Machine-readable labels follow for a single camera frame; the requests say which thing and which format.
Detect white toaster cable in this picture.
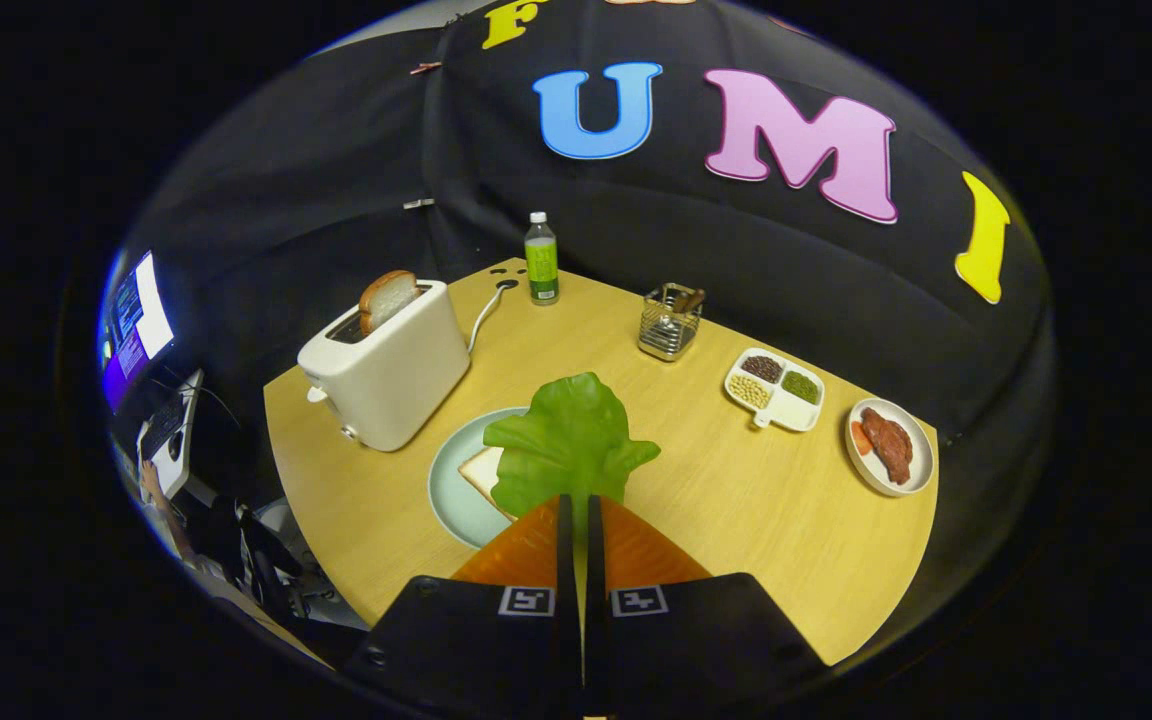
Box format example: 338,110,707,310
466,280,519,353

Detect computer monitor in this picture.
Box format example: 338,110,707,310
101,250,177,411

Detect green label drink bottle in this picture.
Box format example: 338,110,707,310
524,212,560,306

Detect white divided dish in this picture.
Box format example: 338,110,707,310
724,348,825,433

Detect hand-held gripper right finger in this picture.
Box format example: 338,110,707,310
584,495,828,720

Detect green lettuce leaf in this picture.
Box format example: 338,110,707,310
483,372,661,521

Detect metal wire utensil holder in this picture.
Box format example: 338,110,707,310
637,283,705,362

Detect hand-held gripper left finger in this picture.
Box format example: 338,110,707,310
346,495,583,720

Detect white toaster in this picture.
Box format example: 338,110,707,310
298,280,472,453

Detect brown-crust bread slice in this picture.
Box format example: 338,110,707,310
359,270,422,336

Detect brown meat piece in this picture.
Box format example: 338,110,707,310
859,408,914,485

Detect round white meat plate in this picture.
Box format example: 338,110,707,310
845,398,935,498

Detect pale green round plate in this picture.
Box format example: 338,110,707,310
428,407,537,549

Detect pale bread slice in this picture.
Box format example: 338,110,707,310
458,446,517,516

